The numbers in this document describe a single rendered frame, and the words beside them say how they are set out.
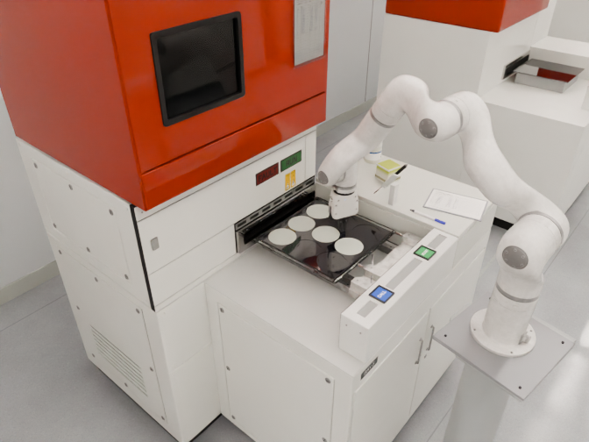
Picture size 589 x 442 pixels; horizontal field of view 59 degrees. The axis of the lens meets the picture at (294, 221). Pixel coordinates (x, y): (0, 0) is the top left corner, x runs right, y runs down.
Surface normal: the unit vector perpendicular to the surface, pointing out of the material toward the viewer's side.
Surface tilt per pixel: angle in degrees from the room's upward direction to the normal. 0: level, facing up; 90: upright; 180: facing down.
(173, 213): 90
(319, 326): 0
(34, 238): 90
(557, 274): 0
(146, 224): 90
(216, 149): 90
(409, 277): 0
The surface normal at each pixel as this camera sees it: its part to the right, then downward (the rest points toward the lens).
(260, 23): 0.76, 0.37
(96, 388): 0.00, -0.82
